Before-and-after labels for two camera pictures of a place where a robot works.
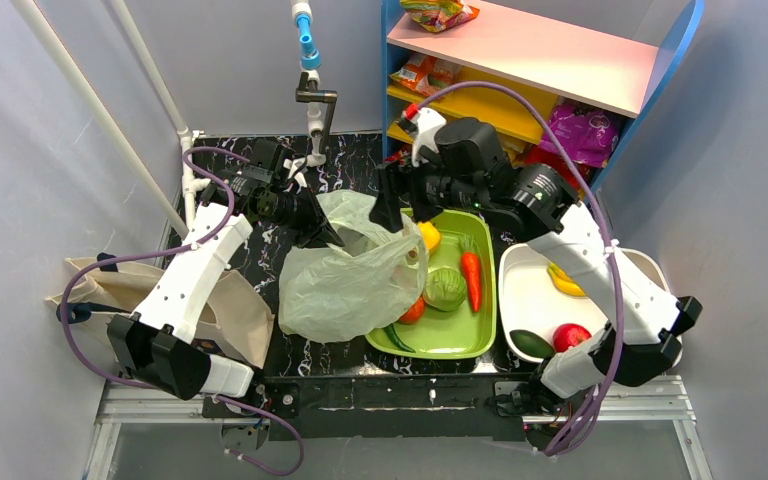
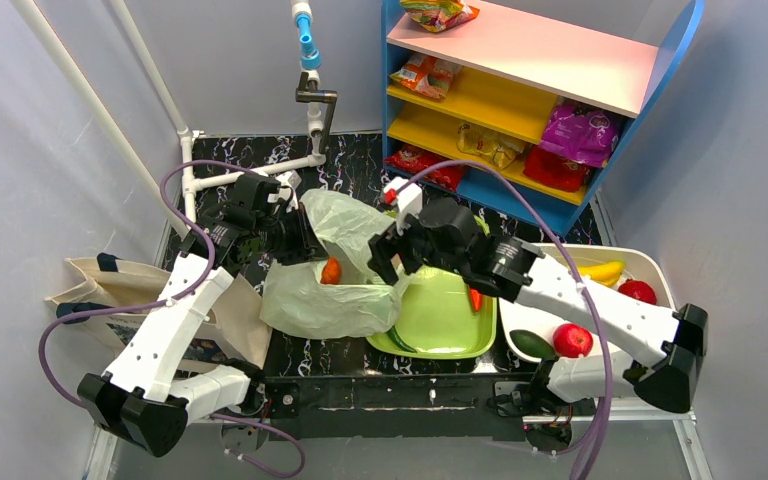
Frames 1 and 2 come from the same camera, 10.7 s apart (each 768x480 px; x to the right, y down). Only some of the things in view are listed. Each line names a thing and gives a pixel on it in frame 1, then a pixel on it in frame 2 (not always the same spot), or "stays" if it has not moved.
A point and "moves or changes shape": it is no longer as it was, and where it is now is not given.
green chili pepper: x=390 y=331 stays
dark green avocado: x=531 y=343 stays
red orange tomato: x=415 y=312 to x=331 y=272
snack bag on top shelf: x=437 y=15 stays
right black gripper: x=401 y=187 to x=388 y=249
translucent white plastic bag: x=341 y=293 moves or changes shape
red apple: x=567 y=335 stays
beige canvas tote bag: x=236 y=320 stays
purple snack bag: x=589 y=138 stays
